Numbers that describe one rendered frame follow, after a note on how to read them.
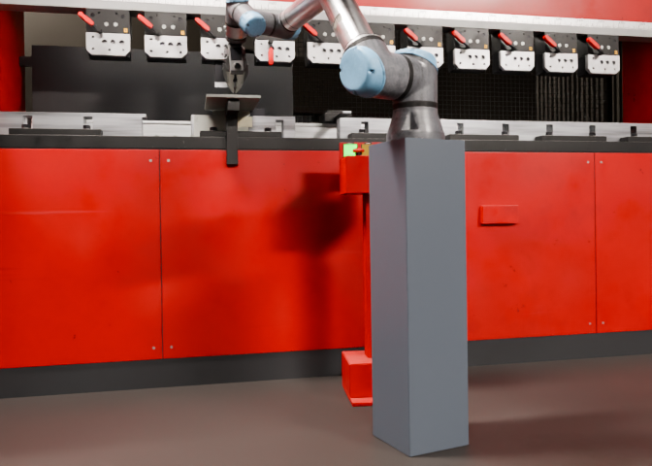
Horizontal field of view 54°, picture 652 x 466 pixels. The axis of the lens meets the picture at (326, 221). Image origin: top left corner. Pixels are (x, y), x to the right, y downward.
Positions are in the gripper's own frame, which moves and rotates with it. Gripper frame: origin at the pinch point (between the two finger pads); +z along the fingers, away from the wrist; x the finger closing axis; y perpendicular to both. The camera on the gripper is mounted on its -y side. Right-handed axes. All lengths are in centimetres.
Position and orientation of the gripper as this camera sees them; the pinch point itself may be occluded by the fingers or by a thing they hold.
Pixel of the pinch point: (234, 90)
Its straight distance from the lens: 238.2
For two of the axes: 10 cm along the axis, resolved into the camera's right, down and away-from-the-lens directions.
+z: -1.2, 7.7, 6.3
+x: -9.8, 0.2, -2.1
